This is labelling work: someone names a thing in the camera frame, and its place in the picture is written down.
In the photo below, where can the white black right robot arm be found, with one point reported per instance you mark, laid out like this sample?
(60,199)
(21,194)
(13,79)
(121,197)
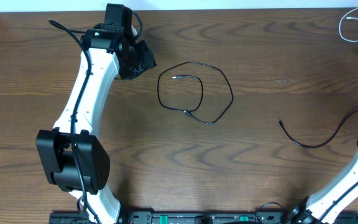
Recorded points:
(325,205)

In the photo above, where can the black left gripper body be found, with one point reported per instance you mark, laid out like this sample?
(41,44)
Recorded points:
(148,57)

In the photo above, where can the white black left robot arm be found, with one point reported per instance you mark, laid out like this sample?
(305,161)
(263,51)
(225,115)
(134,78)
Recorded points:
(71,153)

